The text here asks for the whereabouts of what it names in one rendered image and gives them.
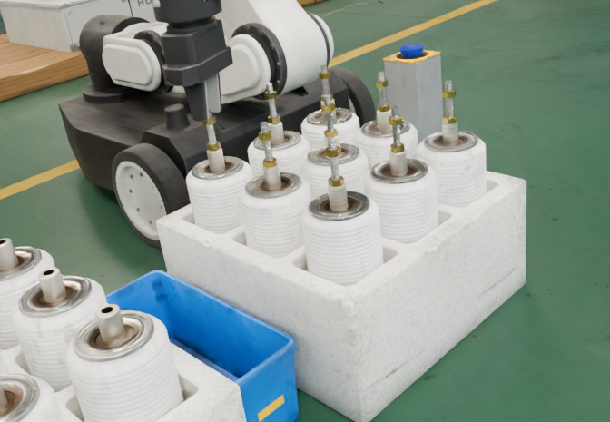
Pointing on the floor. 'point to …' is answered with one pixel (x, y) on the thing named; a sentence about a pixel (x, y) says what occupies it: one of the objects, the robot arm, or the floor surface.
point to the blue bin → (221, 341)
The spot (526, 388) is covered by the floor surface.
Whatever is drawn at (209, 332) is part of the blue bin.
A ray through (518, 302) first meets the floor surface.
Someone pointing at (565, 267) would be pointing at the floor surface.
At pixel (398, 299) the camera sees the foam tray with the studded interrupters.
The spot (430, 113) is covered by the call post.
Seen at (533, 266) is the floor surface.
